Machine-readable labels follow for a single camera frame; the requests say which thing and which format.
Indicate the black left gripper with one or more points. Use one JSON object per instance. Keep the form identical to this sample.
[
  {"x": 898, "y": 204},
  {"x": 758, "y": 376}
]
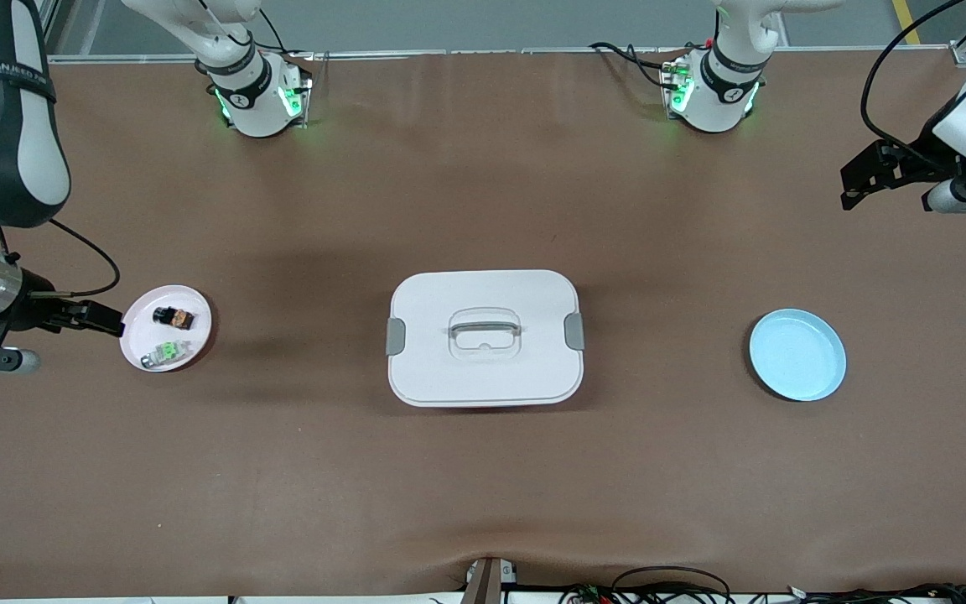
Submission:
[{"x": 921, "y": 158}]

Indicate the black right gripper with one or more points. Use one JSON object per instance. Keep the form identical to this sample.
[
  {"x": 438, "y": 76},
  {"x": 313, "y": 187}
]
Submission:
[{"x": 33, "y": 307}]

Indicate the orange and black switch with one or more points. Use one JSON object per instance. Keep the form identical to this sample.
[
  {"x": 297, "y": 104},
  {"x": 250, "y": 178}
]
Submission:
[{"x": 173, "y": 319}]

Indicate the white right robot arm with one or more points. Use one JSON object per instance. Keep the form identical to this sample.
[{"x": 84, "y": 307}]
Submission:
[{"x": 13, "y": 168}]

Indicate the pale pink round plate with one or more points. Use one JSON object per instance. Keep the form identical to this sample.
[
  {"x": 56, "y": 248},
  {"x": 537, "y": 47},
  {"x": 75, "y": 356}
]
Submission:
[{"x": 198, "y": 310}]

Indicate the light blue round plate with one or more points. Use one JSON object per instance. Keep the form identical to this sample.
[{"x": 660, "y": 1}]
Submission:
[{"x": 797, "y": 355}]

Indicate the white lidded container grey latches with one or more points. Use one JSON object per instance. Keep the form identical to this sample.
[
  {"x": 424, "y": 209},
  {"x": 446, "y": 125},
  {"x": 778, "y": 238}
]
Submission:
[{"x": 483, "y": 377}]

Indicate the brown table mat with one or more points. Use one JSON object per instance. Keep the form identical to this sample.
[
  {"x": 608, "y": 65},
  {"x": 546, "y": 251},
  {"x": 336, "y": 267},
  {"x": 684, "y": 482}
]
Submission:
[{"x": 483, "y": 486}]

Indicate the green and silver switch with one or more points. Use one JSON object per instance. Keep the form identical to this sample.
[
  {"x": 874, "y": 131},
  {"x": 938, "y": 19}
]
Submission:
[{"x": 168, "y": 351}]

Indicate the aluminium frame profile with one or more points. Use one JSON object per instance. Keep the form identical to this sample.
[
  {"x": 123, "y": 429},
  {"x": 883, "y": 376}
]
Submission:
[
  {"x": 47, "y": 29},
  {"x": 963, "y": 53}
]

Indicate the metal table edge bracket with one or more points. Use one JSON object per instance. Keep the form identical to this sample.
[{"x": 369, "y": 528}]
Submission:
[{"x": 487, "y": 583}]

